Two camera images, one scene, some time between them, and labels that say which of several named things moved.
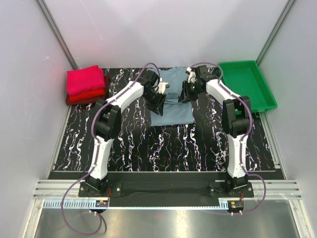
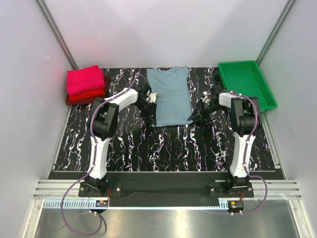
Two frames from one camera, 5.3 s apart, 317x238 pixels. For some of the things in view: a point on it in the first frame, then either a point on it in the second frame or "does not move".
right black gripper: (185, 96) → (199, 116)
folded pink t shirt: (81, 80) does not move
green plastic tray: (244, 78) does not move
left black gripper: (157, 107) → (150, 118)
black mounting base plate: (166, 190) does not move
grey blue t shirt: (174, 112) does not move
